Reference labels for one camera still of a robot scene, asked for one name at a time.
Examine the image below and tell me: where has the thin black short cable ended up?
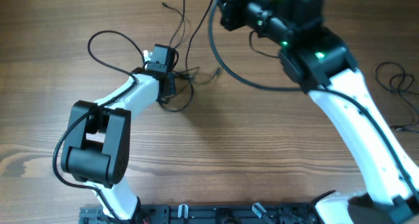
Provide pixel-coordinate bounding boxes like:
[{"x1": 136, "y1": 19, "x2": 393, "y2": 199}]
[{"x1": 374, "y1": 62, "x2": 419, "y2": 135}]

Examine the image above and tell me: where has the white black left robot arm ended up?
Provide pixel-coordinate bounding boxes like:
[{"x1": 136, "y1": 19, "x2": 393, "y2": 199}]
[{"x1": 53, "y1": 44, "x2": 179, "y2": 223}]

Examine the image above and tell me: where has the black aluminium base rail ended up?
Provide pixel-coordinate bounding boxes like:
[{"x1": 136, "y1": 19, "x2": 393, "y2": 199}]
[{"x1": 79, "y1": 202, "x2": 321, "y2": 224}]

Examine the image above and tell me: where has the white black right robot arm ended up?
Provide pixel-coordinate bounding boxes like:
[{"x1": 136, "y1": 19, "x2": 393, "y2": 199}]
[{"x1": 213, "y1": 0, "x2": 418, "y2": 223}]

